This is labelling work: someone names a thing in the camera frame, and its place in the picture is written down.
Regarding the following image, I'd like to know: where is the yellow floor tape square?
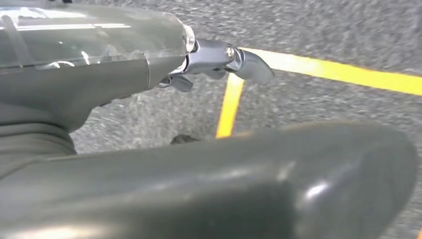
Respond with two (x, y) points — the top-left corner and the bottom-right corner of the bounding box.
(215, 47), (422, 139)

